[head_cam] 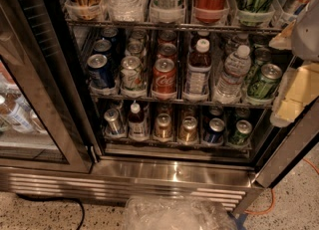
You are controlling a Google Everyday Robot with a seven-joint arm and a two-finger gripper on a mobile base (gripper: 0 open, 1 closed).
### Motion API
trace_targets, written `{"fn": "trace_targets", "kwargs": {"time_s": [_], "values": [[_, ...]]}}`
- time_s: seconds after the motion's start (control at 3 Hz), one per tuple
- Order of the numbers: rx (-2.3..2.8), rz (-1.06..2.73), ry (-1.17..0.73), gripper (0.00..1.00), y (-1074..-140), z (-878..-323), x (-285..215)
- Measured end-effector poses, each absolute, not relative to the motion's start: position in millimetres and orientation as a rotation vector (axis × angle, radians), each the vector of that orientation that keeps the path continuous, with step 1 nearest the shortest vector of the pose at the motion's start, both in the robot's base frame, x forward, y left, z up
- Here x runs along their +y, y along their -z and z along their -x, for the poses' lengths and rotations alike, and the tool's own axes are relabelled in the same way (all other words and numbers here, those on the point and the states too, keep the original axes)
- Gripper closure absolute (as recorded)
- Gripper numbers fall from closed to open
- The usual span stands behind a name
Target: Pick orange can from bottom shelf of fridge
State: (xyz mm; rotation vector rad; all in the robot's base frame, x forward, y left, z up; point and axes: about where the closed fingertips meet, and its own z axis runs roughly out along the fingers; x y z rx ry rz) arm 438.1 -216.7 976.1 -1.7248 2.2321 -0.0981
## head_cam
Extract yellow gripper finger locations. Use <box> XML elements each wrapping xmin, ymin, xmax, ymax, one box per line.
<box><xmin>270</xmin><ymin>62</ymin><xmax>319</xmax><ymax>127</ymax></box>
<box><xmin>269</xmin><ymin>21</ymin><xmax>296</xmax><ymax>50</ymax></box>

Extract orange soda can front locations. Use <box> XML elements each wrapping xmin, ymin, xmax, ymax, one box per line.
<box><xmin>178</xmin><ymin>115</ymin><xmax>197</xmax><ymax>143</ymax></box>

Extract orange soda can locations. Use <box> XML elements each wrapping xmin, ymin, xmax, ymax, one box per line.
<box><xmin>178</xmin><ymin>115</ymin><xmax>197</xmax><ymax>143</ymax></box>
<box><xmin>155</xmin><ymin>114</ymin><xmax>172</xmax><ymax>139</ymax></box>

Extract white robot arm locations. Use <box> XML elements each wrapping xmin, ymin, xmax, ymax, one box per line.
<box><xmin>269</xmin><ymin>0</ymin><xmax>319</xmax><ymax>127</ymax></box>

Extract green can middle front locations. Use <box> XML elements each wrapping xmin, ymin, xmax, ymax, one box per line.
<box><xmin>247</xmin><ymin>64</ymin><xmax>282</xmax><ymax>100</ymax></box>

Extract green can bottom shelf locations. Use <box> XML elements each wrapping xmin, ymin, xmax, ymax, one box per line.
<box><xmin>228</xmin><ymin>119</ymin><xmax>252</xmax><ymax>145</ymax></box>

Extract brown tea bottle middle shelf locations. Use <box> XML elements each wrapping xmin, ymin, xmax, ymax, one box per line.
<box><xmin>185</xmin><ymin>39</ymin><xmax>212</xmax><ymax>95</ymax></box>

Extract blue can bottom shelf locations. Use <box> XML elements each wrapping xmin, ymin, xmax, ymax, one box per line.
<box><xmin>203</xmin><ymin>117</ymin><xmax>224</xmax><ymax>143</ymax></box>

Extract red coca-cola can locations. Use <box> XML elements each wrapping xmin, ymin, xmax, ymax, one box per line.
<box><xmin>153</xmin><ymin>58</ymin><xmax>176</xmax><ymax>94</ymax></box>
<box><xmin>157</xmin><ymin>43</ymin><xmax>177</xmax><ymax>62</ymax></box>

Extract stainless fridge base grille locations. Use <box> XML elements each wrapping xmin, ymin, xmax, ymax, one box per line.
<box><xmin>0</xmin><ymin>157</ymin><xmax>263</xmax><ymax>213</ymax></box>

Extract red coca-cola can front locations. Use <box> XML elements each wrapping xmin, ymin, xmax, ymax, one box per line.
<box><xmin>153</xmin><ymin>58</ymin><xmax>176</xmax><ymax>94</ymax></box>

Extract orange soda can left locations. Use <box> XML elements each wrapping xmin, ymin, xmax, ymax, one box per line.
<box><xmin>155</xmin><ymin>114</ymin><xmax>172</xmax><ymax>139</ymax></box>

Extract green white soda can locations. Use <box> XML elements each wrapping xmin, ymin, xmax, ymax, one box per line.
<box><xmin>121</xmin><ymin>56</ymin><xmax>144</xmax><ymax>91</ymax></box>

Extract brown juice bottle bottom shelf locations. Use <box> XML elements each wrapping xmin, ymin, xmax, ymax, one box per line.
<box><xmin>128</xmin><ymin>103</ymin><xmax>148</xmax><ymax>140</ymax></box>

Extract blue pepsi can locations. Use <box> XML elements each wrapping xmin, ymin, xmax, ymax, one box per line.
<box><xmin>93</xmin><ymin>39</ymin><xmax>112</xmax><ymax>58</ymax></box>
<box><xmin>87</xmin><ymin>54</ymin><xmax>115</xmax><ymax>89</ymax></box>

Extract blue pepsi can front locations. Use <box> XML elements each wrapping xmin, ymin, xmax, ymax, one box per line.
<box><xmin>87</xmin><ymin>54</ymin><xmax>115</xmax><ymax>89</ymax></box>

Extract silver can bottom shelf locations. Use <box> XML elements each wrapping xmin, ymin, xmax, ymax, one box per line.
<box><xmin>104</xmin><ymin>109</ymin><xmax>124</xmax><ymax>135</ymax></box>

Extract glass fridge door left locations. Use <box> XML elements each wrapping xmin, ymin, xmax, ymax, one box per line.
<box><xmin>0</xmin><ymin>0</ymin><xmax>92</xmax><ymax>173</ymax></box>

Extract clear water bottle middle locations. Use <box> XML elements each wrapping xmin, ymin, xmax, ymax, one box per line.
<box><xmin>214</xmin><ymin>45</ymin><xmax>251</xmax><ymax>104</ymax></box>

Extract clear plastic bag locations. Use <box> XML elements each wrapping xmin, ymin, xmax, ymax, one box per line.
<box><xmin>123</xmin><ymin>196</ymin><xmax>237</xmax><ymax>230</ymax></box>

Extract fridge door right frame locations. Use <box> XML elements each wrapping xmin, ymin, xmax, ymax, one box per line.
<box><xmin>256</xmin><ymin>99</ymin><xmax>319</xmax><ymax>188</ymax></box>

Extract orange cable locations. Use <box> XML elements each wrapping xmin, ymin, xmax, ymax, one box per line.
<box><xmin>244</xmin><ymin>157</ymin><xmax>319</xmax><ymax>216</ymax></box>

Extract black power cable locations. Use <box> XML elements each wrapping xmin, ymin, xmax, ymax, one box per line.
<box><xmin>15</xmin><ymin>193</ymin><xmax>86</xmax><ymax>230</ymax></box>

